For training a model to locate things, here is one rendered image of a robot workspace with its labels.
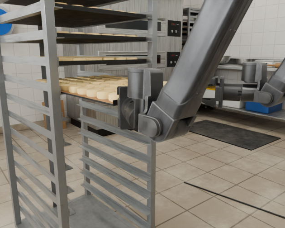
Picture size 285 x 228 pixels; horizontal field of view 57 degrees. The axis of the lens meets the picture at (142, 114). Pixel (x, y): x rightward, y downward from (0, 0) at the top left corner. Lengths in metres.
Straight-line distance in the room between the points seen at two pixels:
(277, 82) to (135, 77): 0.47
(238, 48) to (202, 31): 4.66
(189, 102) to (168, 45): 3.55
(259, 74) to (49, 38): 0.65
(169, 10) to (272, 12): 1.68
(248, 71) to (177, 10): 3.31
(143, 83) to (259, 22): 4.46
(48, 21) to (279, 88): 0.71
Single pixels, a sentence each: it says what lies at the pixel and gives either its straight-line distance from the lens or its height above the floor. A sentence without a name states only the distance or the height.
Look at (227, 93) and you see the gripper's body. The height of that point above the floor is 0.95.
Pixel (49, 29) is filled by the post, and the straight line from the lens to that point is 0.89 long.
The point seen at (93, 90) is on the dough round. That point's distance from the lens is 0.80.
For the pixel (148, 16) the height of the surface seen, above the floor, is 1.23.
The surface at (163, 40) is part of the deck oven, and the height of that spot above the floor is 1.24.
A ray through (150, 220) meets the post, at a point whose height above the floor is 0.28.
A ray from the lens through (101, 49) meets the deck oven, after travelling 3.32.
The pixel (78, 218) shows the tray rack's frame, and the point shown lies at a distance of 1.68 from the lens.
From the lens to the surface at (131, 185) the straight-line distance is 1.41.
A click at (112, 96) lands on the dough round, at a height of 0.97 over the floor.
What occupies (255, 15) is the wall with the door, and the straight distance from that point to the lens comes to 4.96.
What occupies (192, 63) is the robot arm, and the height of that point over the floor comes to 1.07.
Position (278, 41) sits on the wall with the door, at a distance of 4.73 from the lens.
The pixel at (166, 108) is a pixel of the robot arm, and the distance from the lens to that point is 0.45.
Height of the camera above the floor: 1.08
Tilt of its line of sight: 13 degrees down
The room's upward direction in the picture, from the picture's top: straight up
